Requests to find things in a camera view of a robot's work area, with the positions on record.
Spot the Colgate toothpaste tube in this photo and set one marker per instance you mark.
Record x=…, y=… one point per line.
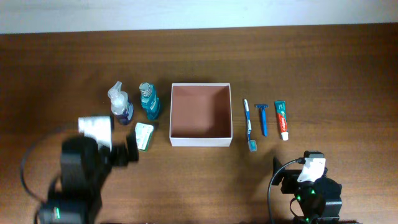
x=282, y=119

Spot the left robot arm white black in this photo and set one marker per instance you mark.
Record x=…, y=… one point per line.
x=84, y=168

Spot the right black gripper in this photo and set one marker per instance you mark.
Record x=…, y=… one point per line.
x=286, y=181

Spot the clear spray bottle purple liquid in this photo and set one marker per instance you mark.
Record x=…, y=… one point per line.
x=121, y=105

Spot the blue disposable razor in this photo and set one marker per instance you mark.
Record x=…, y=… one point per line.
x=262, y=110

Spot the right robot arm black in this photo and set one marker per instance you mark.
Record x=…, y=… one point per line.
x=318, y=196

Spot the green white soap box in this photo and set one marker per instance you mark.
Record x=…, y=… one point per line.
x=143, y=135

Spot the teal mouthwash bottle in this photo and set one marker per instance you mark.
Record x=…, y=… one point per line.
x=149, y=100

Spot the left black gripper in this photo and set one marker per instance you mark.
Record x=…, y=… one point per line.
x=121, y=155

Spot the blue white toothbrush with cap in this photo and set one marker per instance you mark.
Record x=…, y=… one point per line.
x=251, y=143

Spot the white square cardboard box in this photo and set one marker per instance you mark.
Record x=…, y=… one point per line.
x=201, y=115

